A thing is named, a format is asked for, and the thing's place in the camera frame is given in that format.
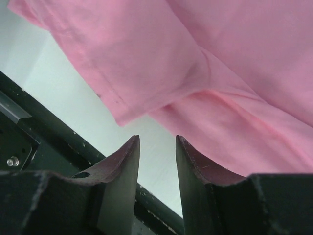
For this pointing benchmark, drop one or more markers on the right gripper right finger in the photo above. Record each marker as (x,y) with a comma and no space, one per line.
(216,201)

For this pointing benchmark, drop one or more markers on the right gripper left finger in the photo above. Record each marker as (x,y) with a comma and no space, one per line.
(97,201)

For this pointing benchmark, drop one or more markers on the pink t shirt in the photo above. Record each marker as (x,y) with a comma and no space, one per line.
(234,77)

